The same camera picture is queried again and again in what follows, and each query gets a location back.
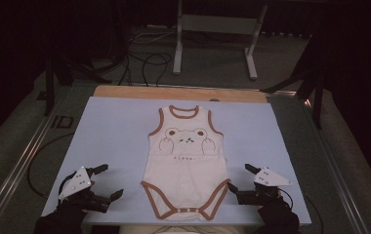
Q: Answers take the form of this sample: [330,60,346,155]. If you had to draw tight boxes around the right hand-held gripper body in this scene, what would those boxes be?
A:
[237,167,293,206]

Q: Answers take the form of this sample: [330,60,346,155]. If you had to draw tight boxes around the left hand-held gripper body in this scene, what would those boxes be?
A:
[58,166,113,215]

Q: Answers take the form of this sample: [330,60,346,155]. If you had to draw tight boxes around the cream baby bodysuit brown trim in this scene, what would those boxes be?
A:
[140,104,231,221]

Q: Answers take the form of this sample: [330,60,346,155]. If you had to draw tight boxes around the person's right hand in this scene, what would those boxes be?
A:
[261,198,292,217]

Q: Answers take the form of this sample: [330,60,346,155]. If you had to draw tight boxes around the person's left hand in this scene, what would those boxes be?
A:
[56,198,89,217]

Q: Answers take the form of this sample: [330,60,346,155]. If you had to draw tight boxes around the light blue mat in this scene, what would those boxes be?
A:
[40,96,312,226]

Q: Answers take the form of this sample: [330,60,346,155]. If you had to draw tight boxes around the black tripod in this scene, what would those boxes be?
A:
[42,48,113,117]
[261,32,325,131]

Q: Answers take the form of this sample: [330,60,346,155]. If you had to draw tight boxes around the right hand-held gripper black cable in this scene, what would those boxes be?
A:
[277,187,295,210]

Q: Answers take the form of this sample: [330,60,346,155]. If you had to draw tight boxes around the hand-held gripper black cable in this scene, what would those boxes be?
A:
[58,171,79,197]
[277,187,295,210]

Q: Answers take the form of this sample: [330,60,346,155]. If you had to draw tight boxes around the left hand-held gripper black cable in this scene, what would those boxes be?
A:
[58,171,79,197]

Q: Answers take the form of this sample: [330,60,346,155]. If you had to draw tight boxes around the thin black cable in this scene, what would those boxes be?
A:
[303,192,325,234]

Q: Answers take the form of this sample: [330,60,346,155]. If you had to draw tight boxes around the long black floor cable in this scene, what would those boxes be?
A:
[26,131,76,200]

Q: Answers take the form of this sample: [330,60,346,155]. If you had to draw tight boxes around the aluminium rail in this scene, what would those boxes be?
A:
[303,97,371,234]
[0,87,74,234]

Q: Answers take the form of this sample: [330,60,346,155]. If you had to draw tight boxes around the black looped floor cable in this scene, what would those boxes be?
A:
[140,53,174,88]

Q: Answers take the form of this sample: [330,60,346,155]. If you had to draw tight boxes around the white floor cable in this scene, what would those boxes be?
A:
[129,28,179,45]

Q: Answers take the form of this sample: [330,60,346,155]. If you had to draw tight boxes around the white metal stand frame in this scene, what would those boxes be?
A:
[172,0,268,81]

